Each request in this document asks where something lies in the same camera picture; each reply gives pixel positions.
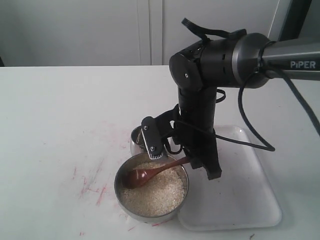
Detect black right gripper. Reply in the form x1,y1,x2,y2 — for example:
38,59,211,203
155,105,222,180

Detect brown wooden spoon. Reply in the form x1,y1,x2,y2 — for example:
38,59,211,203
121,156,190,189

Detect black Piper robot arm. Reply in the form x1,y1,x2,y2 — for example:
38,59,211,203
141,31,320,180

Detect white rice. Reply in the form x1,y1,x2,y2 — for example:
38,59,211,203
120,168,185,218

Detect large steel rice bowl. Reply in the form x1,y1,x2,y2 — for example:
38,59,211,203
113,153,189,224

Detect small steel cup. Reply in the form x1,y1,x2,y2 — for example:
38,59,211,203
130,126,147,156

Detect white plastic tray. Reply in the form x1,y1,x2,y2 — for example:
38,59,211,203
178,139,282,231

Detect white cabinet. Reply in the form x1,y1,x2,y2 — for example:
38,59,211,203
0,0,291,67

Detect black cable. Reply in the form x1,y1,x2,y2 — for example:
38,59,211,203
163,41,320,155

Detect dark door frame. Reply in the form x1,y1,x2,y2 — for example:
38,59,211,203
268,0,320,41

